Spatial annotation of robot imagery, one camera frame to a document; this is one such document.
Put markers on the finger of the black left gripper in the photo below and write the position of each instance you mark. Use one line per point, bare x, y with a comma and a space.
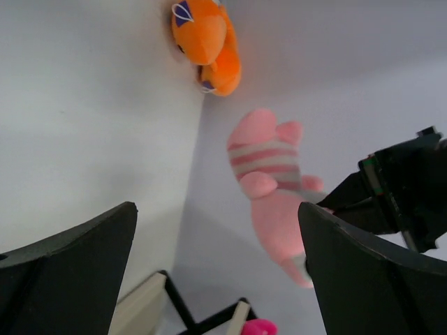
352, 194

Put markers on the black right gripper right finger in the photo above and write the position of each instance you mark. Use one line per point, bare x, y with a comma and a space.
367, 285

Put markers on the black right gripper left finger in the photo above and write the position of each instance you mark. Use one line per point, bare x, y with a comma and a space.
68, 283

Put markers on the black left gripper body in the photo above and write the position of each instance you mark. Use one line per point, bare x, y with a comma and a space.
409, 181

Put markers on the small pink striped plush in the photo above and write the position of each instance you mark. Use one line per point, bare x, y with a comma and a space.
263, 155

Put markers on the orange plush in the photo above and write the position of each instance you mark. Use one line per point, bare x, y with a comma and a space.
223, 76
201, 29

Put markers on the magenta plush on lower shelf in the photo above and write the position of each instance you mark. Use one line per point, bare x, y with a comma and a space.
259, 327

